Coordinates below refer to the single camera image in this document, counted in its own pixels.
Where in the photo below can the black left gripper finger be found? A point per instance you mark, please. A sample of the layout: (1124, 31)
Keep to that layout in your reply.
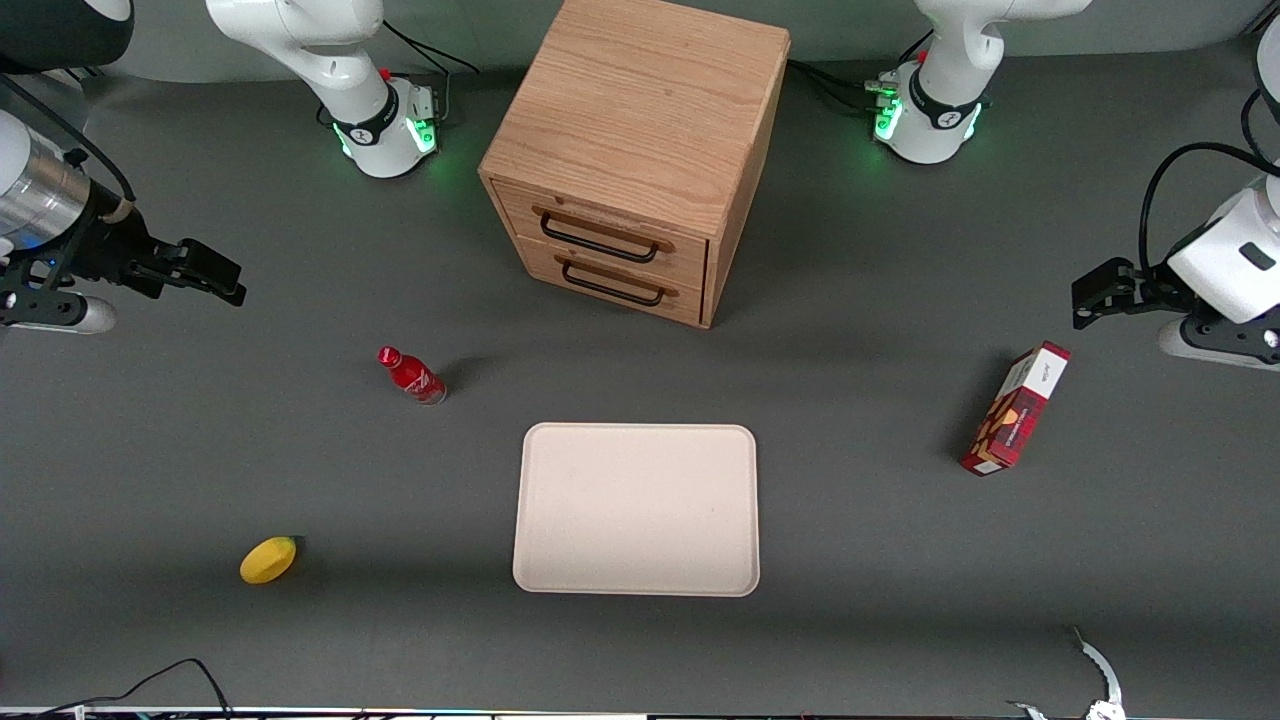
(1100, 311)
(1105, 280)

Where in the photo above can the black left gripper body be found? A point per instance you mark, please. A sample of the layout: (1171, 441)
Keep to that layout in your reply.
(1146, 283)

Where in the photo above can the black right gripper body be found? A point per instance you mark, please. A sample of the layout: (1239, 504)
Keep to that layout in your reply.
(108, 251)

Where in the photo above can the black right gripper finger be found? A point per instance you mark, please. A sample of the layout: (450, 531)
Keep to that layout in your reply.
(212, 264)
(215, 291)

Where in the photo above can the red coke bottle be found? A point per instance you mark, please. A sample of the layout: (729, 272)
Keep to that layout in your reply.
(415, 378)

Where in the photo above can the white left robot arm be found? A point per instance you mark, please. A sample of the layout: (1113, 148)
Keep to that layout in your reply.
(950, 60)

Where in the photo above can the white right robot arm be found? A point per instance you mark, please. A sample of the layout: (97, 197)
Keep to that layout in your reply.
(330, 60)

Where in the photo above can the beige rectangular tray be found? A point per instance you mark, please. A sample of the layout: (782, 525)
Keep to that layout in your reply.
(636, 510)

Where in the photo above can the red white snack box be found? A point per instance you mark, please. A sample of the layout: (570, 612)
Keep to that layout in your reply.
(1015, 410)

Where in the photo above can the yellow toy lemon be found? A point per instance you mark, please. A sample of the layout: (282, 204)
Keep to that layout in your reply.
(267, 561)

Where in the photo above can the white curved clamp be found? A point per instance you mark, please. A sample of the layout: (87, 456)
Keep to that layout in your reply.
(1100, 670)

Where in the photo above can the wooden drawer front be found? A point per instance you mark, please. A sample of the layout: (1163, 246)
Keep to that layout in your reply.
(620, 290)
(600, 225)

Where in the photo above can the wooden drawer cabinet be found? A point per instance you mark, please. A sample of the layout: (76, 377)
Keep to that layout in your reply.
(640, 110)

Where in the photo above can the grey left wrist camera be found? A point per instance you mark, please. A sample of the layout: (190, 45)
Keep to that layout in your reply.
(1215, 345)

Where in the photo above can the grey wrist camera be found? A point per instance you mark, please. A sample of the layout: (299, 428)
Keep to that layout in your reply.
(75, 314)
(1215, 345)

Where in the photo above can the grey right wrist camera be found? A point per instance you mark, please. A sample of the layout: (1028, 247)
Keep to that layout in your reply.
(75, 314)

